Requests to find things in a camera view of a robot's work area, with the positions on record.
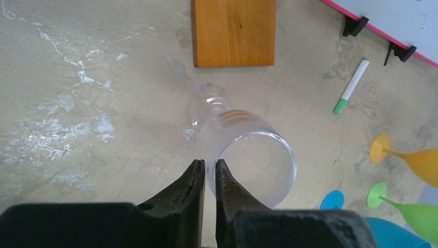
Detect green plastic wine glass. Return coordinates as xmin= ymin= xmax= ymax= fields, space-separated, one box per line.
xmin=366 ymin=182 xmax=437 ymax=246

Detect gold wire wine glass rack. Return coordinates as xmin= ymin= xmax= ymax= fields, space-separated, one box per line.
xmin=191 ymin=0 xmax=277 ymax=68

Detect orange plastic wine glass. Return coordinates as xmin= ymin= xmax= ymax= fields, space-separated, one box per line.
xmin=369 ymin=134 xmax=437 ymax=188

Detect pink framed whiteboard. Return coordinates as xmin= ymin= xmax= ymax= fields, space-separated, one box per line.
xmin=326 ymin=0 xmax=437 ymax=66

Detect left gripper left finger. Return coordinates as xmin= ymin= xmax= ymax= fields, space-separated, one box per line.
xmin=1 ymin=160 xmax=205 ymax=247

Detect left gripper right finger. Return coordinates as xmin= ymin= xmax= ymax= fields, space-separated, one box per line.
xmin=215 ymin=159 xmax=377 ymax=247

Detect clear wine glass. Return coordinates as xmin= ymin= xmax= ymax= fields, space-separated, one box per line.
xmin=191 ymin=96 xmax=297 ymax=208

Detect green whiteboard marker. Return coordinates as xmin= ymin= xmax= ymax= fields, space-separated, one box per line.
xmin=333 ymin=57 xmax=370 ymax=114

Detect blue plastic wine glass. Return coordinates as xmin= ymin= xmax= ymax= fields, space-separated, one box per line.
xmin=320 ymin=190 xmax=432 ymax=248

